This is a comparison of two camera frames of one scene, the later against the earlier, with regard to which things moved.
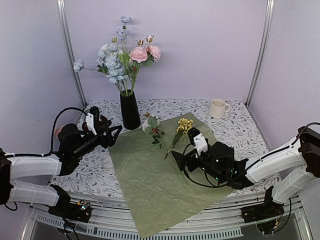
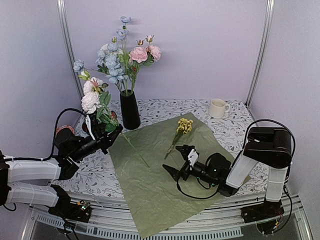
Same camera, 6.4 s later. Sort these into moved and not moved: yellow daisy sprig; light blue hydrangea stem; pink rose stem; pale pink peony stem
Moved: pale pink peony stem
Not moved: pink rose stem; yellow daisy sprig; light blue hydrangea stem
